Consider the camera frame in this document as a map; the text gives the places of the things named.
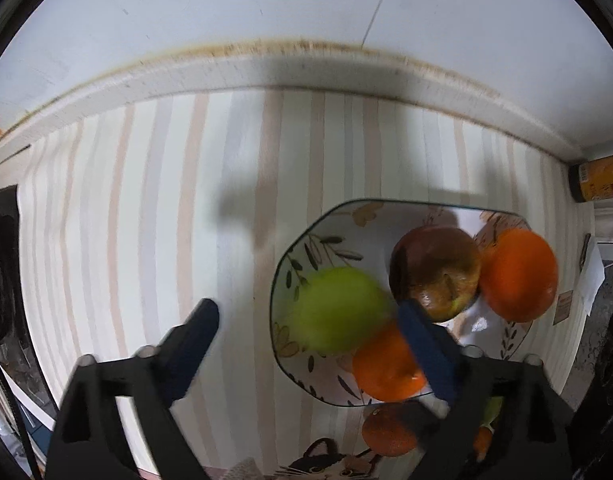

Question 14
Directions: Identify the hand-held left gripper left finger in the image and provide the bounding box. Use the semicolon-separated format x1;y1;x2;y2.
45;298;220;480

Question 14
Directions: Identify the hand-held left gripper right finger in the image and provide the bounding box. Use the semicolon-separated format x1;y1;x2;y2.
397;300;572;480

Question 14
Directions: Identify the red apple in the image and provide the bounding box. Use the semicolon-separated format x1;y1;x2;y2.
389;226;482;323

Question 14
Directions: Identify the green apple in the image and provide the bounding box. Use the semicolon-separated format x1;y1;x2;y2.
290;266;397;354

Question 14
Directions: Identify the large orange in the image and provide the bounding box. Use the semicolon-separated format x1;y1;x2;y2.
479;229;559;323

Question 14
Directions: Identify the floral ceramic plate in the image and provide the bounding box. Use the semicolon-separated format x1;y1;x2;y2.
269;199;553;407

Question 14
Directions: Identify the small mandarin orange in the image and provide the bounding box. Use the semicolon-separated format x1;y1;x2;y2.
361;403;421;457

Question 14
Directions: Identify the striped tablecloth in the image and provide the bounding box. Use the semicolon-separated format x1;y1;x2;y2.
0;88;597;480

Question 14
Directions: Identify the cat print mat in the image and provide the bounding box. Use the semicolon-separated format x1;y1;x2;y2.
274;437;427;480

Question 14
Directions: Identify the white paper tag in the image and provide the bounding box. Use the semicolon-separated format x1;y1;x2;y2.
579;234;606;317

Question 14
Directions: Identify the yellow cylindrical can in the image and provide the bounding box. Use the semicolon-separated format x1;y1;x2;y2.
568;153;613;204

